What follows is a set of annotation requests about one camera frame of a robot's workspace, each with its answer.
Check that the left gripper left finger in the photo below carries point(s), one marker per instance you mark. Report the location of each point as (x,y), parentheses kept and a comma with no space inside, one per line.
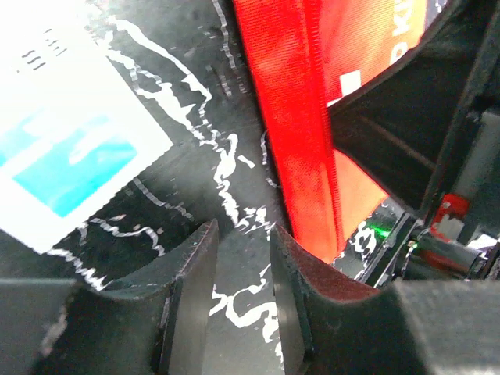
(152,321)

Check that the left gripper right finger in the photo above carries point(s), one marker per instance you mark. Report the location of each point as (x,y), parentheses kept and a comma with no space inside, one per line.
(332,324)

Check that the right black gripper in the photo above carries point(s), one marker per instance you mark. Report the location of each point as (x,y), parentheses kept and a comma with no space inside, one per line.
(411,128)

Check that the red first aid pouch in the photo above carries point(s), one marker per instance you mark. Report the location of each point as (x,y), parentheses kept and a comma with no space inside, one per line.
(305,56)

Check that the medical gauze packet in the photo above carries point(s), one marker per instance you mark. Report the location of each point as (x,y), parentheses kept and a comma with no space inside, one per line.
(72,132)

